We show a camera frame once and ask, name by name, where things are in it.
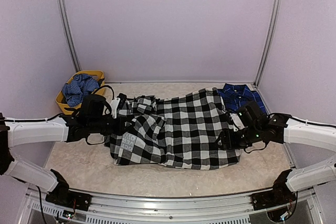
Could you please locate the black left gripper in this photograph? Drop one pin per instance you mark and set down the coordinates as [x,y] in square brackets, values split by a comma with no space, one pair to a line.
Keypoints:
[119,128]

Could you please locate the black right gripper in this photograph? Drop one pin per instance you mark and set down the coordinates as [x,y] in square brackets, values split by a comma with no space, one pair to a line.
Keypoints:
[228,140]

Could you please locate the black white checked shirt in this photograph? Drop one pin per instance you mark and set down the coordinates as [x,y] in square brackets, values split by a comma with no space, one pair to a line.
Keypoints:
[182,132]

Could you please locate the blue plaid shirt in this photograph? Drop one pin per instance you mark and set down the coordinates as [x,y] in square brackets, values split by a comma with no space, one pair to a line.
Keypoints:
[235,96]

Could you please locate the yellow plastic basket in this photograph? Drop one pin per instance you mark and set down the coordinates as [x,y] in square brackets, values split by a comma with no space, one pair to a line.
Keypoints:
[60,100]

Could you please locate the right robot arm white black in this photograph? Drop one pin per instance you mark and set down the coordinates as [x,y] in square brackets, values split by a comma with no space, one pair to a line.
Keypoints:
[282,128]

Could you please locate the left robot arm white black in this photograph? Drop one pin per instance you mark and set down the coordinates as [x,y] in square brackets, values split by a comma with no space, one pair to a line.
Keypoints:
[95,116]

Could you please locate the blue gingham crumpled shirt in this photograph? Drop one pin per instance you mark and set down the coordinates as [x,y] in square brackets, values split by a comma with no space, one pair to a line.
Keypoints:
[79,87]

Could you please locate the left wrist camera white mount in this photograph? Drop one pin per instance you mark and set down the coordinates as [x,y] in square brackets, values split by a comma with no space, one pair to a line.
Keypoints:
[117,103]

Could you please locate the aluminium front rail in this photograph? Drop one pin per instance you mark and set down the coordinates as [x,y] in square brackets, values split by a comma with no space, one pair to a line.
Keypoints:
[109,208]

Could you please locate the left aluminium frame post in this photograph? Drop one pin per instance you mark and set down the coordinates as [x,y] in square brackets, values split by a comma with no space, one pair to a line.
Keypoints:
[68,34]

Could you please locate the aluminium frame post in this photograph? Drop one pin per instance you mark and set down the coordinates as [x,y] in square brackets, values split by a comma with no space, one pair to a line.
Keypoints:
[268,42]
[68,34]

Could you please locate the right aluminium frame post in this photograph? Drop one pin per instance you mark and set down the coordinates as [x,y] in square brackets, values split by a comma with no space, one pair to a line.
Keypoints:
[268,42]

